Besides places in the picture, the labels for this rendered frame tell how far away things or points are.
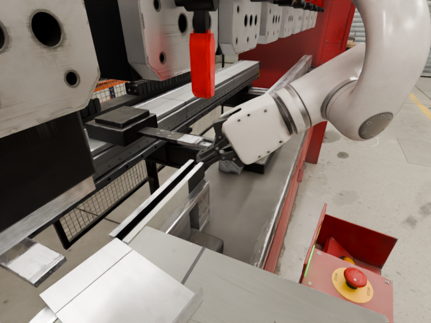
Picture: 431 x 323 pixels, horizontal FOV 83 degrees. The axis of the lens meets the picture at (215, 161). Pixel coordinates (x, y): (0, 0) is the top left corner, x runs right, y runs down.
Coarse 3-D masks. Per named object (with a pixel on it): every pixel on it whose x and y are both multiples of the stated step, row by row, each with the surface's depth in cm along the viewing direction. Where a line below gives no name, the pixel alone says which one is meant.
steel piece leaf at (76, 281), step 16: (112, 240) 29; (96, 256) 27; (112, 256) 27; (80, 272) 25; (96, 272) 25; (48, 288) 24; (64, 288) 24; (80, 288) 24; (48, 304) 22; (64, 304) 22
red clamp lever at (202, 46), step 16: (176, 0) 22; (192, 0) 21; (208, 0) 21; (208, 16) 23; (208, 32) 23; (192, 48) 23; (208, 48) 23; (192, 64) 24; (208, 64) 24; (192, 80) 25; (208, 80) 25; (208, 96) 26
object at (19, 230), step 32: (32, 128) 17; (64, 128) 19; (0, 160) 16; (32, 160) 17; (64, 160) 20; (0, 192) 16; (32, 192) 18; (64, 192) 20; (0, 224) 16; (32, 224) 19
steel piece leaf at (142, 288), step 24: (120, 264) 26; (144, 264) 26; (96, 288) 24; (120, 288) 24; (144, 288) 24; (168, 288) 24; (72, 312) 22; (96, 312) 22; (120, 312) 22; (144, 312) 22; (168, 312) 22; (192, 312) 21
